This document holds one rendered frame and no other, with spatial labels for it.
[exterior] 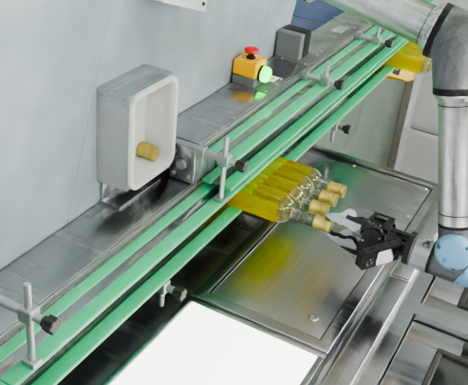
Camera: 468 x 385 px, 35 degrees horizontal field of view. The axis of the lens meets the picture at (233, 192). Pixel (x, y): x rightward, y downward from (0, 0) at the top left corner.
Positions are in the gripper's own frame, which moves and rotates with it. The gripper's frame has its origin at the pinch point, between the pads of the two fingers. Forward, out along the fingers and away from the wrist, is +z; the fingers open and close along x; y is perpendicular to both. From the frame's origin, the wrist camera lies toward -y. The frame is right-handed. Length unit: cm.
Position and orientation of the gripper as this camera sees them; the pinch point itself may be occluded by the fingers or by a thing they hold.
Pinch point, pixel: (327, 225)
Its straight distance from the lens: 175.6
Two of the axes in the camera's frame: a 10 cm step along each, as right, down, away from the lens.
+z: -8.7, -3.2, 3.7
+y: 4.8, -4.3, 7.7
